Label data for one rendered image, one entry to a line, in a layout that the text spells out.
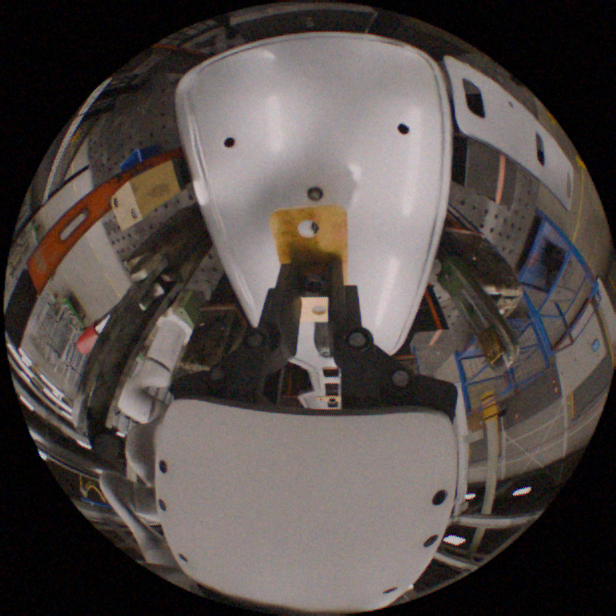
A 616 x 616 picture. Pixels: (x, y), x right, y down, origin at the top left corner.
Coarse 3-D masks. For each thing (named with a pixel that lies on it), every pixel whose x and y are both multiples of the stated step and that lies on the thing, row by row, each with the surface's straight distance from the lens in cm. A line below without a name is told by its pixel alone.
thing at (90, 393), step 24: (144, 288) 18; (168, 288) 20; (120, 312) 17; (144, 312) 19; (120, 336) 18; (144, 336) 18; (96, 360) 17; (120, 360) 19; (96, 384) 18; (120, 384) 18; (96, 408) 19; (96, 432) 16
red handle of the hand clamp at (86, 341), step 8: (160, 280) 19; (152, 288) 19; (160, 288) 19; (144, 296) 19; (152, 296) 19; (160, 296) 20; (144, 304) 20; (96, 320) 25; (104, 320) 23; (88, 328) 26; (96, 328) 24; (80, 336) 28; (88, 336) 25; (96, 336) 24; (80, 344) 27; (88, 344) 26
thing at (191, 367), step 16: (224, 272) 45; (224, 288) 41; (208, 304) 39; (224, 304) 36; (240, 304) 37; (208, 320) 36; (224, 320) 34; (240, 320) 36; (192, 336) 35; (208, 336) 33; (224, 336) 32; (192, 352) 33; (208, 352) 32; (192, 368) 33; (208, 368) 30
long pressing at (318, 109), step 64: (256, 64) 19; (320, 64) 18; (384, 64) 18; (192, 128) 19; (256, 128) 17; (320, 128) 16; (384, 128) 17; (448, 128) 19; (256, 192) 17; (384, 192) 17; (448, 192) 20; (256, 256) 20; (384, 256) 20; (256, 320) 27; (384, 320) 27; (320, 384) 46
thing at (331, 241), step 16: (288, 208) 10; (304, 208) 10; (320, 208) 10; (336, 208) 10; (272, 224) 10; (288, 224) 10; (320, 224) 10; (336, 224) 10; (288, 240) 11; (304, 240) 11; (320, 240) 10; (336, 240) 10; (288, 256) 11; (304, 256) 11; (320, 256) 11; (336, 256) 11; (304, 272) 11; (320, 272) 11; (304, 288) 11; (320, 288) 11; (304, 304) 14; (320, 304) 13; (304, 320) 15; (320, 320) 15
